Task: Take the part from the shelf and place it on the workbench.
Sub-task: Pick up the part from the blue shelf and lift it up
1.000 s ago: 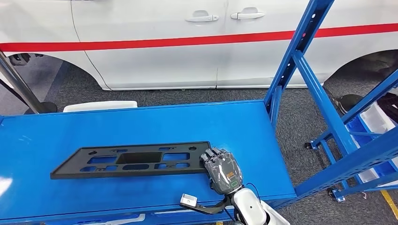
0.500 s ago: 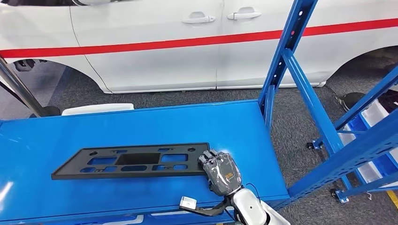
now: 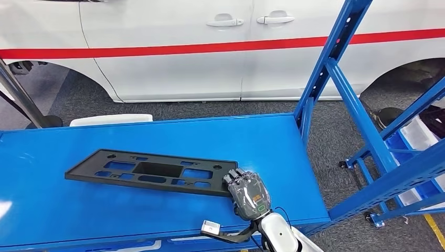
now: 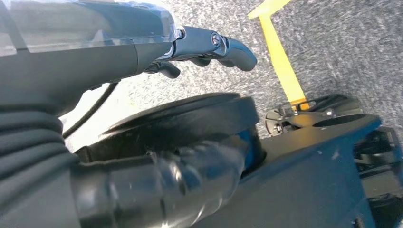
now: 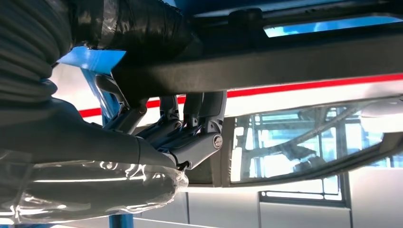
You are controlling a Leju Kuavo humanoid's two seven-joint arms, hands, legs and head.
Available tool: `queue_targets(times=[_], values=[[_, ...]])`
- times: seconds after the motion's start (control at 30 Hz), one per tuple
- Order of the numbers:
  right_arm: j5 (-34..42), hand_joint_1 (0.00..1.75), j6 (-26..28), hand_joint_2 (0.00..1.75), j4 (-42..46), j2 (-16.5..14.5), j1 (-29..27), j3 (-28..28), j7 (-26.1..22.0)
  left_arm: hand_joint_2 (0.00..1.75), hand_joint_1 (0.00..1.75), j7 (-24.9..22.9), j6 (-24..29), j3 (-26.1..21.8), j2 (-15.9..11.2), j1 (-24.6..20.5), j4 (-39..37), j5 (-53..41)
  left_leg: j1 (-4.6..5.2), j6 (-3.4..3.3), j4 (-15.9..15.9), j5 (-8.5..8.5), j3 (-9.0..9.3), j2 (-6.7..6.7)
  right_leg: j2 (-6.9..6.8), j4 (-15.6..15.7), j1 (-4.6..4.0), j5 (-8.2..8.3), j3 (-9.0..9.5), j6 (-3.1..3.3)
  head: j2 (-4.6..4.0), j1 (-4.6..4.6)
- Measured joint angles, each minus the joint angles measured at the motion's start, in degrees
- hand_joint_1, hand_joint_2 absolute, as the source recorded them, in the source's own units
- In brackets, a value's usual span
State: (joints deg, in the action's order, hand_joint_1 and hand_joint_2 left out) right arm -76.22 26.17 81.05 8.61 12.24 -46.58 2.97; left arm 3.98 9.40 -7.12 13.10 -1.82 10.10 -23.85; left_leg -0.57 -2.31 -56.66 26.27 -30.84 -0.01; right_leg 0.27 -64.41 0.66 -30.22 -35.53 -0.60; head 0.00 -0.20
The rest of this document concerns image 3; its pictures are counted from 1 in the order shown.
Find blue metal shelf rack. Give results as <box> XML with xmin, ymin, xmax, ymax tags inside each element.
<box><xmin>0</xmin><ymin>0</ymin><xmax>445</xmax><ymax>252</ymax></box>
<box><xmin>338</xmin><ymin>75</ymin><xmax>445</xmax><ymax>228</ymax></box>

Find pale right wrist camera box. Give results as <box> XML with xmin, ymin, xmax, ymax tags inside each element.
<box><xmin>200</xmin><ymin>220</ymin><xmax>221</xmax><ymax>235</ymax></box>

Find black plastic car parts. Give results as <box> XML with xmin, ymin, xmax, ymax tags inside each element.
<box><xmin>419</xmin><ymin>104</ymin><xmax>445</xmax><ymax>141</ymax></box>

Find black license plate frame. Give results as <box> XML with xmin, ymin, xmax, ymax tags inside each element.
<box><xmin>65</xmin><ymin>149</ymin><xmax>239</xmax><ymax>198</ymax></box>

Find dark round floor base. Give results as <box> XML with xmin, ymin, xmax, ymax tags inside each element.
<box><xmin>369</xmin><ymin>107</ymin><xmax>406</xmax><ymax>131</ymax></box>

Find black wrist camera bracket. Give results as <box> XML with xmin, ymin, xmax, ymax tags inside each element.
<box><xmin>200</xmin><ymin>225</ymin><xmax>261</xmax><ymax>245</ymax></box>

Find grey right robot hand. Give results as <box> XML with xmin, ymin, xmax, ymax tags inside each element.
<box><xmin>222</xmin><ymin>167</ymin><xmax>272</xmax><ymax>222</ymax></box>

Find blue plastic storage bin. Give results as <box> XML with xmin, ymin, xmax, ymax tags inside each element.
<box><xmin>83</xmin><ymin>240</ymin><xmax>155</xmax><ymax>252</ymax></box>
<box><xmin>385</xmin><ymin>131</ymin><xmax>445</xmax><ymax>201</ymax></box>

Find white car with red stripe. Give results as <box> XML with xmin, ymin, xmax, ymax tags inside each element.
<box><xmin>0</xmin><ymin>0</ymin><xmax>445</xmax><ymax>104</ymax></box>

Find yellow floor tape marking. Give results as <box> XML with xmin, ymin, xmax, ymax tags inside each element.
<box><xmin>422</xmin><ymin>213</ymin><xmax>445</xmax><ymax>250</ymax></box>

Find white plastic panel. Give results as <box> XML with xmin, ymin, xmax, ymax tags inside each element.
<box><xmin>69</xmin><ymin>114</ymin><xmax>154</xmax><ymax>128</ymax></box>

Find black barrier strap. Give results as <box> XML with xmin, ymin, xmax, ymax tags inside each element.
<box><xmin>0</xmin><ymin>90</ymin><xmax>33</xmax><ymax>121</ymax></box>

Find chrome stanchion post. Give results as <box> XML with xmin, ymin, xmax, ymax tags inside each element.
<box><xmin>0</xmin><ymin>59</ymin><xmax>64</xmax><ymax>129</ymax></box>

